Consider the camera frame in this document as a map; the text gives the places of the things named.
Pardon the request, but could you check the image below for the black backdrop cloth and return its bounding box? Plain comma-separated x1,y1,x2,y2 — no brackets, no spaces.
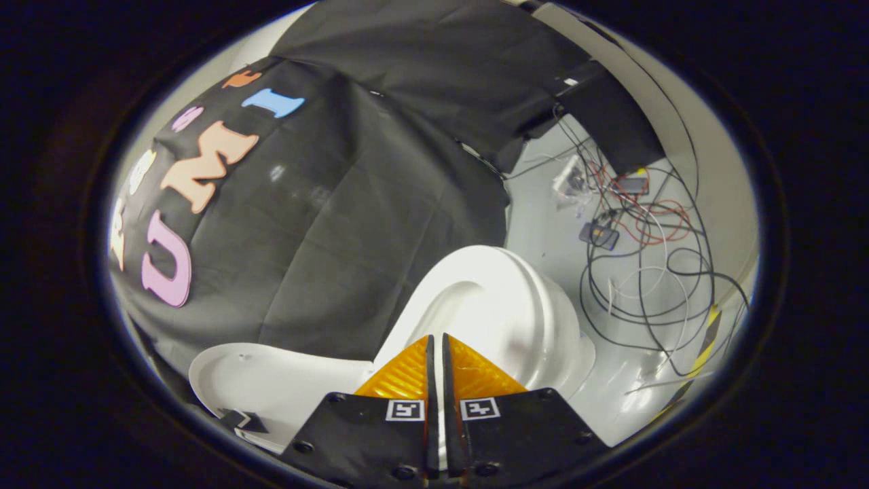
109,0,667,378

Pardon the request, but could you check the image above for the white cable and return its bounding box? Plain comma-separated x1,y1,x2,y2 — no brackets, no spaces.
606,204,718,396

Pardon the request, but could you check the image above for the tangle of black cables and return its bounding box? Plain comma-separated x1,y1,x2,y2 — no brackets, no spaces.
506,102,752,378

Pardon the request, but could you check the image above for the white toilet lid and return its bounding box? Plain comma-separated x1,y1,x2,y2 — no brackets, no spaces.
189,342,375,454

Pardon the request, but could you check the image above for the red cable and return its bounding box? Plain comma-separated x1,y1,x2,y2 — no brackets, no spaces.
587,162,693,247

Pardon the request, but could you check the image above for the yellow black hazard tape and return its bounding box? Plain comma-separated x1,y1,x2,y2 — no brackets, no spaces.
669,306,722,416

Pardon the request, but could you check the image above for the clear plastic bag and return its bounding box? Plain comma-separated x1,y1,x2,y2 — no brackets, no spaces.
551,156,590,211

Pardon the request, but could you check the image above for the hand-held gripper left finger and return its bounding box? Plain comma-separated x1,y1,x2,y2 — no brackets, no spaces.
280,334,441,489

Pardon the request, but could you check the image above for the white toilet bowl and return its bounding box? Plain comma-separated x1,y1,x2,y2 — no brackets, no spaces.
372,244,597,403

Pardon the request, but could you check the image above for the black lid handle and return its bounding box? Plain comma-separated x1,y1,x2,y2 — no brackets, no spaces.
217,410,270,435

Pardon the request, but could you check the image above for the small grey electronic device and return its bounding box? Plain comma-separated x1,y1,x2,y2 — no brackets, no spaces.
579,221,621,251

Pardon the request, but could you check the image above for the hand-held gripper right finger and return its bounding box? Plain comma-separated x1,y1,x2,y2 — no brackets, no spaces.
442,332,610,487

